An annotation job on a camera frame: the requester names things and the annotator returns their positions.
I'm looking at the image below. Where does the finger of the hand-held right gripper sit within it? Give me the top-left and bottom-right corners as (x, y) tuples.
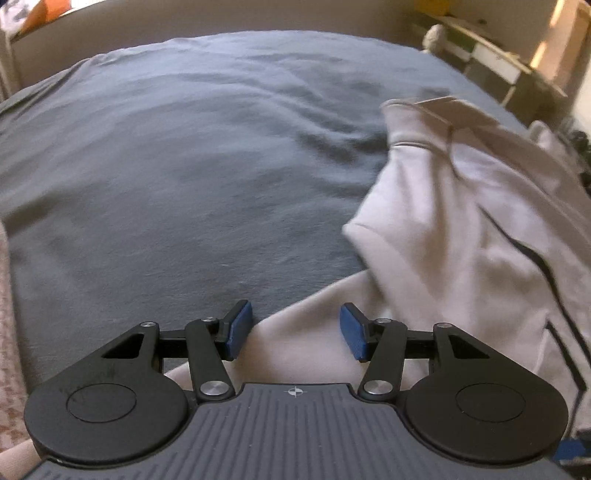
(555, 438), (591, 463)

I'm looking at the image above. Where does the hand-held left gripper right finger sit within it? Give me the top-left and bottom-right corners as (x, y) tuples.
(339, 302), (492, 402)

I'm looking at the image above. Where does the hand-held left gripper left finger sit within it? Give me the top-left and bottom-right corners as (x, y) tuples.
(99, 299), (254, 402)

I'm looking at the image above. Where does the beige zip hoodie black trim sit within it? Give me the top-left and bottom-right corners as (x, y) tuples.
(161, 95), (591, 446)

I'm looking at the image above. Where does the grey bed blanket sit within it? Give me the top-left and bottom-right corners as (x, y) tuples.
(0, 30), (536, 384)

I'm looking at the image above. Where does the pink checked knit sweater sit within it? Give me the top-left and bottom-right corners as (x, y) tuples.
(0, 220), (43, 480)

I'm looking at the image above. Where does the cream bedpost finial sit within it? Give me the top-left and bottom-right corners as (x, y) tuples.
(421, 23), (447, 55)

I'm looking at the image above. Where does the yellow box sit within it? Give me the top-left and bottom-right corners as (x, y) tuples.
(414, 0), (452, 16)

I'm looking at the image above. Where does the orange paper bag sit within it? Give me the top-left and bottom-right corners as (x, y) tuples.
(17, 0), (71, 34)

